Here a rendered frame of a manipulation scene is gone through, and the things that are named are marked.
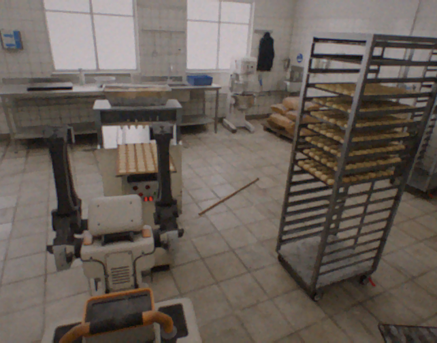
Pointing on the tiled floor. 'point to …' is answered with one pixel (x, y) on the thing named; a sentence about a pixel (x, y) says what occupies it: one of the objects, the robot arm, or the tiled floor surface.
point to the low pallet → (280, 132)
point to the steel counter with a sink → (181, 90)
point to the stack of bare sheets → (410, 333)
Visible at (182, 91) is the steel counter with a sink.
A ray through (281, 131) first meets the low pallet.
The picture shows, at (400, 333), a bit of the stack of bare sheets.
